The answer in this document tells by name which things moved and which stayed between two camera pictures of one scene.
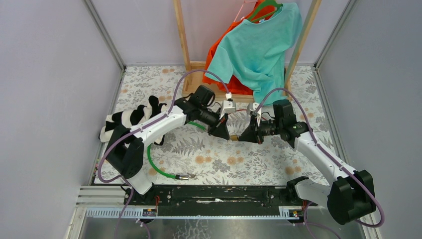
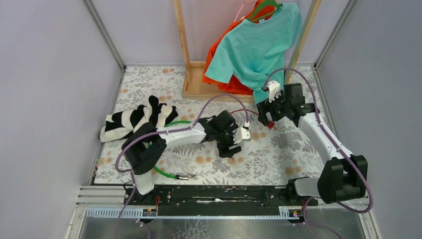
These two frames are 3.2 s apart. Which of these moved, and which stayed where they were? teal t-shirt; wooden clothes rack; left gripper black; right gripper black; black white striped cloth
Moved: left gripper black; right gripper black
Stayed: black white striped cloth; teal t-shirt; wooden clothes rack
